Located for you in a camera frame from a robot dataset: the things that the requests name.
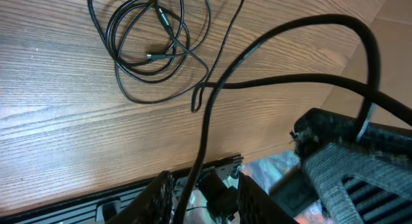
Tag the colourful patterned floor mat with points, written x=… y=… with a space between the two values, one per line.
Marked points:
x=265 y=172

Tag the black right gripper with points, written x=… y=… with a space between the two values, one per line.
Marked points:
x=358 y=181

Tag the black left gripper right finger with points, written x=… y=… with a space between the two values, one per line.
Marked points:
x=255 y=206

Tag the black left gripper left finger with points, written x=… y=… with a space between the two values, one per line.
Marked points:
x=152 y=206

